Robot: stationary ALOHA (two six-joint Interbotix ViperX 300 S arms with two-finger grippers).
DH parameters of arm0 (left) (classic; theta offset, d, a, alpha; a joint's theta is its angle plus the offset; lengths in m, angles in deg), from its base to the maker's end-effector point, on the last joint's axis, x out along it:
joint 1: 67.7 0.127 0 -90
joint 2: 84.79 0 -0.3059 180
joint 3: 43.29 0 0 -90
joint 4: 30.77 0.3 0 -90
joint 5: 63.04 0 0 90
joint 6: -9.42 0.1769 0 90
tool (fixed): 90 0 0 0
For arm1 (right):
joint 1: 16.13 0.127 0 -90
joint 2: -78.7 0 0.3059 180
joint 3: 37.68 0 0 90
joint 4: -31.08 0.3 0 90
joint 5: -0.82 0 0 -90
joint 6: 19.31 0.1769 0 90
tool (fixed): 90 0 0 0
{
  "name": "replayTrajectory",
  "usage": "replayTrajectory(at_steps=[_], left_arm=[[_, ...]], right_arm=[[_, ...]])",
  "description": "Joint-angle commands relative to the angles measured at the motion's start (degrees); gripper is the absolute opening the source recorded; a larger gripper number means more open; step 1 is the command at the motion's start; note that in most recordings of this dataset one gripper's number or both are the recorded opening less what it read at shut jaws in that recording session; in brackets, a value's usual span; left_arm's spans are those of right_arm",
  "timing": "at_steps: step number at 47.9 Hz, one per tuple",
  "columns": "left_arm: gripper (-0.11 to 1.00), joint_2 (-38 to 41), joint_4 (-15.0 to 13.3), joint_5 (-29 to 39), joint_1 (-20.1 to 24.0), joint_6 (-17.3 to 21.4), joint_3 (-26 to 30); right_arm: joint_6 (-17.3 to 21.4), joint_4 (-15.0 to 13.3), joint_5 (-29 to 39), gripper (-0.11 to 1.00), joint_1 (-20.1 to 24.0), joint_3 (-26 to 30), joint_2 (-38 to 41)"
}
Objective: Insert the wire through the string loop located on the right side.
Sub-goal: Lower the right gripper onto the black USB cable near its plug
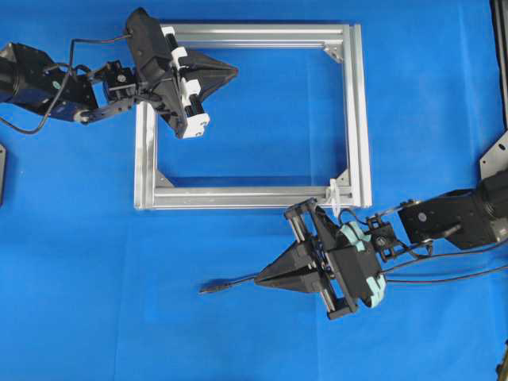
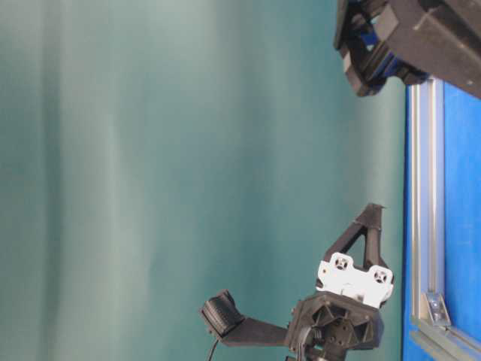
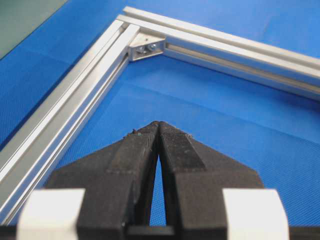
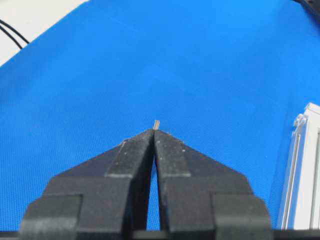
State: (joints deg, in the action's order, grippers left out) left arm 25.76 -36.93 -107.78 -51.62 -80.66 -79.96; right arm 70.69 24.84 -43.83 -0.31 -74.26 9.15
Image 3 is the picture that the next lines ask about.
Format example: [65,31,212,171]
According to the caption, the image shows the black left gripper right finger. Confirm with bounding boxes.
[158,121,264,240]

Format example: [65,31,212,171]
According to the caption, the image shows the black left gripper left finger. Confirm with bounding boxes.
[45,121,159,240]

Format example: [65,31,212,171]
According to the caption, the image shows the aluminium extrusion frame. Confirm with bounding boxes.
[0,6,320,225]

